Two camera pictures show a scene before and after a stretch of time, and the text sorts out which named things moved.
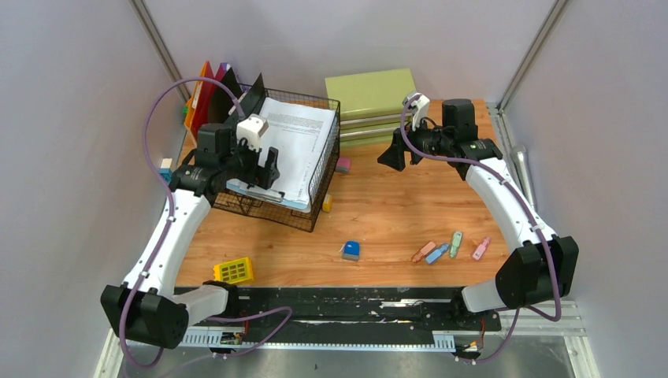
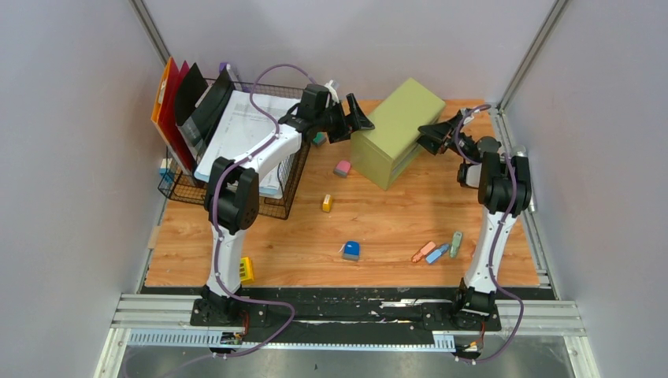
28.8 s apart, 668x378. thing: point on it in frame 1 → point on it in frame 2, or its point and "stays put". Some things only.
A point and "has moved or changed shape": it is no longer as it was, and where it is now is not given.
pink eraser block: [343, 165] stays put
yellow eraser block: [327, 205] stays put
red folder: [202, 114] → [167, 117]
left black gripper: [261, 176] → [345, 131]
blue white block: [165, 168] stays put
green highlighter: [456, 239] stays put
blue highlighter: [435, 253] stays put
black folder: [250, 101] → [191, 86]
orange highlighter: [428, 248] stays put
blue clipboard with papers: [298, 134] has moved or changed shape
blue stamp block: [351, 250] stays put
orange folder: [193, 104] → [155, 122]
